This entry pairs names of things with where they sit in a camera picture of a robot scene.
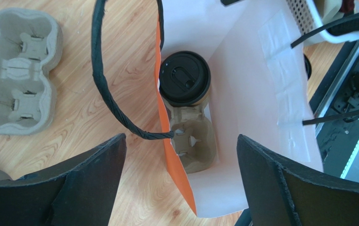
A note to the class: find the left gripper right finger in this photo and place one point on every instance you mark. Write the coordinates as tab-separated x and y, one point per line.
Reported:
283	192

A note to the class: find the stack of black lids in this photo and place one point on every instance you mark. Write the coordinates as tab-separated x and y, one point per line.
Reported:
308	67

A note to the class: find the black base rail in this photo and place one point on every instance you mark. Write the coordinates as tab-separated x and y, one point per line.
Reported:
338	93

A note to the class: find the single black cup lid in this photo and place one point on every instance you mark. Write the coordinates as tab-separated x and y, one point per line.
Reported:
184	77

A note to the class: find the pulp cup carrier tray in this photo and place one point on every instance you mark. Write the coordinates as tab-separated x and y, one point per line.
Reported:
194	137

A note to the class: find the white laundry basket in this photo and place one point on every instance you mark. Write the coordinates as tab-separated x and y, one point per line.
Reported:
312	14

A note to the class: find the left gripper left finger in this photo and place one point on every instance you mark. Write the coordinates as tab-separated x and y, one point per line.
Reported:
79	191

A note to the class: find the orange paper bag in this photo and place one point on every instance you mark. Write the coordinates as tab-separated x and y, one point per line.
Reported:
258	89

